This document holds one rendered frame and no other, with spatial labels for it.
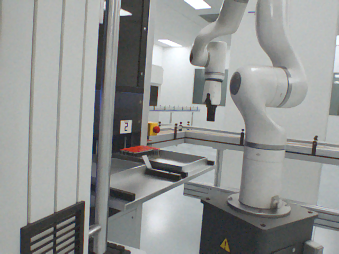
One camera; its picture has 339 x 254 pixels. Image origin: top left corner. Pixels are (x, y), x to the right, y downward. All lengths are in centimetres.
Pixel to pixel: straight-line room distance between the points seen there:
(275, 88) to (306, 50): 184
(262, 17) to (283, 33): 7
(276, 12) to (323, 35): 179
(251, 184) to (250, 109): 22
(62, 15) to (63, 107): 12
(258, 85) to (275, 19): 20
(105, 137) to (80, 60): 15
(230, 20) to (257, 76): 41
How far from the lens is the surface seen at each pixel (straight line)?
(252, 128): 89
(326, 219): 218
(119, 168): 121
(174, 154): 146
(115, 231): 155
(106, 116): 52
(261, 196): 92
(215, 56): 127
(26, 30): 37
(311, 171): 270
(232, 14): 120
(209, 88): 126
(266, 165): 90
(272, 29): 93
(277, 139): 89
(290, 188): 275
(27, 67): 37
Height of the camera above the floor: 117
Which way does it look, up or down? 5 degrees down
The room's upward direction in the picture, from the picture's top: 4 degrees clockwise
